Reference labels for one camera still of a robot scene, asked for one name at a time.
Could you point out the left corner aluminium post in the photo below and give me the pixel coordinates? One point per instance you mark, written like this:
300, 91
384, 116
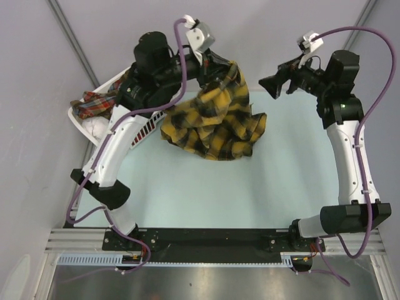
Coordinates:
71, 38

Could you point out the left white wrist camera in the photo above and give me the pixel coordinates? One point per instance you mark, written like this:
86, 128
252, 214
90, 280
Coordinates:
199, 35

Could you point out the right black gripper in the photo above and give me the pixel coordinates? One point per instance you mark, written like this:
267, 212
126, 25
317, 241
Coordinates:
290, 69

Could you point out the white slotted cable duct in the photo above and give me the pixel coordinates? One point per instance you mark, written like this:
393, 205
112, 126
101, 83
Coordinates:
127, 261

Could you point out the corner aluminium post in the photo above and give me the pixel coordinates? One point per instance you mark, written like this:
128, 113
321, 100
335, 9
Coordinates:
361, 21
71, 38

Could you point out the yellow plaid long sleeve shirt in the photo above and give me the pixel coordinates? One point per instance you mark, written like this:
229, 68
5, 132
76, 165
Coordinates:
218, 123

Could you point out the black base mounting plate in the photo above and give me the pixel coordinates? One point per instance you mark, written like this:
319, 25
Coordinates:
226, 246

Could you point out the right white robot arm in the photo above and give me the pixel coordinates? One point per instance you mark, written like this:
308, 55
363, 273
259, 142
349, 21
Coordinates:
359, 206

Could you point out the aluminium frame rail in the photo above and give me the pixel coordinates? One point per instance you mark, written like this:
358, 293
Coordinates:
90, 240

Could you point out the right corner aluminium post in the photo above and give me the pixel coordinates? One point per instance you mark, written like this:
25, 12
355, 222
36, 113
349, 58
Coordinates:
361, 21

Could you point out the white shirt in basket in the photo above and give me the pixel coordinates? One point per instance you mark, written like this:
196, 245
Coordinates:
96, 126

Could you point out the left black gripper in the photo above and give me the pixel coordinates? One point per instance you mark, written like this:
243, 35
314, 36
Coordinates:
212, 65

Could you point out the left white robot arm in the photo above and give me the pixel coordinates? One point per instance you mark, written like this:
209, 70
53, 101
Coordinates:
155, 77

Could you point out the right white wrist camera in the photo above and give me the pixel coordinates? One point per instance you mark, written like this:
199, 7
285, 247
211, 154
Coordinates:
309, 43

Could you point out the red plaid shirt in basket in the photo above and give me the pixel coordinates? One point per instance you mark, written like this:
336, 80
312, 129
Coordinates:
98, 103

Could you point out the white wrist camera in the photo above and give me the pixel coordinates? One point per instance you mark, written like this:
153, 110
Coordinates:
199, 35
309, 43

